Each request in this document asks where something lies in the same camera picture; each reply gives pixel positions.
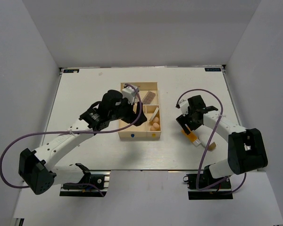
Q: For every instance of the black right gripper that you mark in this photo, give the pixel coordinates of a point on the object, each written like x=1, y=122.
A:
x=182, y=120

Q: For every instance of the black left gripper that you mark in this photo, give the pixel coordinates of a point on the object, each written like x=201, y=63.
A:
x=132, y=115

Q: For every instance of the round cream powder puff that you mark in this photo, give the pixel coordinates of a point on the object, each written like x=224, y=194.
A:
x=154, y=114

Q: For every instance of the orange cosmetic tube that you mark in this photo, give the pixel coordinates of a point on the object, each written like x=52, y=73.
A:
x=192, y=138

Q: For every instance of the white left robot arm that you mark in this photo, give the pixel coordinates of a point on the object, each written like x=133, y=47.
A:
x=36, y=167

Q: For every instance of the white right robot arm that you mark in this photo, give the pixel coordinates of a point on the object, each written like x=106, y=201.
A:
x=245, y=151

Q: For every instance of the cream wooden organizer box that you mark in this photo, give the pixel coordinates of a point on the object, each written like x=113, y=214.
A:
x=143, y=132

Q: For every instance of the dark table corner label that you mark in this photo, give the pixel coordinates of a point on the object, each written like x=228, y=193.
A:
x=212, y=69

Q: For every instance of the left table corner label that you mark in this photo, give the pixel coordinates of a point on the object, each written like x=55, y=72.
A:
x=71, y=71

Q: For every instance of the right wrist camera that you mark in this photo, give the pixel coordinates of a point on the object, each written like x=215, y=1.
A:
x=183, y=105

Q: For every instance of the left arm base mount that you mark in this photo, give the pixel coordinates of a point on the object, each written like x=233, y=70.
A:
x=92, y=184

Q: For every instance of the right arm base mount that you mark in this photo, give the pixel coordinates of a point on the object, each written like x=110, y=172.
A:
x=210, y=188

